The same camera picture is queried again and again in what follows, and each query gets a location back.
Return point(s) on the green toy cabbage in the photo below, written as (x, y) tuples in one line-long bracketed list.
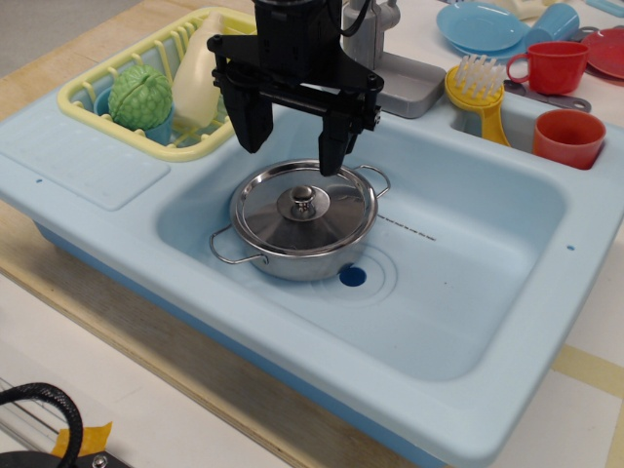
[(140, 98)]

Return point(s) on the blue cup in rack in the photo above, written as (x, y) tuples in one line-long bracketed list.
[(160, 134)]

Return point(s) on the yellow tape piece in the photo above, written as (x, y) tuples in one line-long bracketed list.
[(94, 440)]

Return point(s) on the orange plastic cup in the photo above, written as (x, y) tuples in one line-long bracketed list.
[(570, 137)]

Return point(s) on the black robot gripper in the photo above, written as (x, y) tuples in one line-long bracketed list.
[(295, 59)]

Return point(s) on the blue plastic cup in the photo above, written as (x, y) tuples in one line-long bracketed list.
[(559, 22)]

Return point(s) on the yellow dish brush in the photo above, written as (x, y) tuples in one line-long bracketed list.
[(476, 85)]

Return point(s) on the cream plastic bottle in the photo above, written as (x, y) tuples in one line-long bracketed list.
[(194, 93)]

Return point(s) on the red plastic plate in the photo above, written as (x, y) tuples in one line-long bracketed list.
[(606, 51)]

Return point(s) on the grey toy utensil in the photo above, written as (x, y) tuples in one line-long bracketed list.
[(565, 102)]

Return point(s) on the round steel pot lid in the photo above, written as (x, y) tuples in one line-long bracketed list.
[(292, 209)]

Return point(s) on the light blue toy sink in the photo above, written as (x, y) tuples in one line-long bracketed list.
[(478, 265)]

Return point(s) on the blue plastic plate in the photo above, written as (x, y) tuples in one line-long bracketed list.
[(480, 27)]

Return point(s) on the grey toy faucet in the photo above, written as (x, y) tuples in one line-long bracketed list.
[(411, 87)]

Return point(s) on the small steel pot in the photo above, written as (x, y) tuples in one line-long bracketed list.
[(302, 268)]

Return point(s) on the yellow dish drying rack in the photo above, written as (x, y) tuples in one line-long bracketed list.
[(164, 51)]

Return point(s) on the red cup with handle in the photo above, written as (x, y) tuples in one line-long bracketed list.
[(550, 68)]

